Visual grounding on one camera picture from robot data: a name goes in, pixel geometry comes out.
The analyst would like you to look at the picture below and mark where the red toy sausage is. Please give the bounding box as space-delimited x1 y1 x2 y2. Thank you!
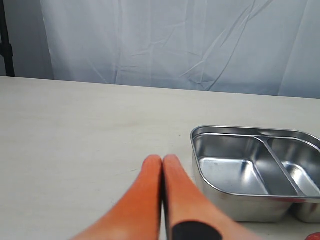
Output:
305 232 320 240

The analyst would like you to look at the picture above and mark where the black stand behind table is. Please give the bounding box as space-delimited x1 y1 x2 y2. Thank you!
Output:
0 0 16 77

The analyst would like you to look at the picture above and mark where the stainless steel lunch box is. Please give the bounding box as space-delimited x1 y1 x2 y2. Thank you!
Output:
190 126 320 223

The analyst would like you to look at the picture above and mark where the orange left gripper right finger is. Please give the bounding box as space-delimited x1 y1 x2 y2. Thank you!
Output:
163 154 260 240

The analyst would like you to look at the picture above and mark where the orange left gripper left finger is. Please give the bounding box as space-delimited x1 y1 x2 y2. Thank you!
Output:
73 155 162 240

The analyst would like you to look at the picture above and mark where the grey-blue backdrop cloth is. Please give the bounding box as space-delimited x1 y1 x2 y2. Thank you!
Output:
41 0 320 99

